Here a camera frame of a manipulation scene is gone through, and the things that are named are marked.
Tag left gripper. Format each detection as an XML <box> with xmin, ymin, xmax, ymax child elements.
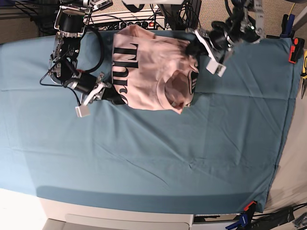
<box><xmin>185</xmin><ymin>28</ymin><xmax>235</xmax><ymax>63</ymax></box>

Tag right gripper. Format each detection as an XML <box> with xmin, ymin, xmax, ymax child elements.
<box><xmin>67</xmin><ymin>72</ymin><xmax>126</xmax><ymax>105</ymax></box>

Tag pink T-shirt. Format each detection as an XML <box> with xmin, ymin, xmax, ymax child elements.
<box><xmin>112</xmin><ymin>25</ymin><xmax>199</xmax><ymax>114</ymax></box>

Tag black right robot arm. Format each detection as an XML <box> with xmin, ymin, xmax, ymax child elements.
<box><xmin>47</xmin><ymin>0</ymin><xmax>124</xmax><ymax>106</ymax></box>

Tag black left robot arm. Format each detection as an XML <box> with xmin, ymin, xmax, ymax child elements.
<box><xmin>185</xmin><ymin>0</ymin><xmax>264</xmax><ymax>64</ymax></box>

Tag black power strip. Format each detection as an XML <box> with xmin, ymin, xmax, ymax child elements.
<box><xmin>94</xmin><ymin>21</ymin><xmax>158</xmax><ymax>31</ymax></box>

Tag blue clamp top right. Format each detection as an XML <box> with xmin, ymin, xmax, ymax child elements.
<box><xmin>266</xmin><ymin>14</ymin><xmax>295</xmax><ymax>39</ymax></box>

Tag orange black clamp upper right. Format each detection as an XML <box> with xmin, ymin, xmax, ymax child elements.
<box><xmin>288</xmin><ymin>38</ymin><xmax>305</xmax><ymax>64</ymax></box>

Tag teal table cloth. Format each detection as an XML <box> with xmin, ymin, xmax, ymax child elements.
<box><xmin>0</xmin><ymin>36</ymin><xmax>304</xmax><ymax>214</ymax></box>

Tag orange blue clamp lower right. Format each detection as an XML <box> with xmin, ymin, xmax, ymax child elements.
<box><xmin>225</xmin><ymin>201</ymin><xmax>257</xmax><ymax>230</ymax></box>

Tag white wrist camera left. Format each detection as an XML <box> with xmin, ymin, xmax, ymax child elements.
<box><xmin>206</xmin><ymin>59</ymin><xmax>226</xmax><ymax>77</ymax></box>

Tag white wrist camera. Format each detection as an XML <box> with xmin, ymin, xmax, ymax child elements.
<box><xmin>75</xmin><ymin>105</ymin><xmax>90</xmax><ymax>118</ymax></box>
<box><xmin>206</xmin><ymin>59</ymin><xmax>226</xmax><ymax>77</ymax></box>

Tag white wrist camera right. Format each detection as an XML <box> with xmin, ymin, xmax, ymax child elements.
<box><xmin>75</xmin><ymin>105</ymin><xmax>90</xmax><ymax>118</ymax></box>

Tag yellow handled pliers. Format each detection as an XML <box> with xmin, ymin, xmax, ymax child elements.
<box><xmin>301</xmin><ymin>50</ymin><xmax>307</xmax><ymax>99</ymax></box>

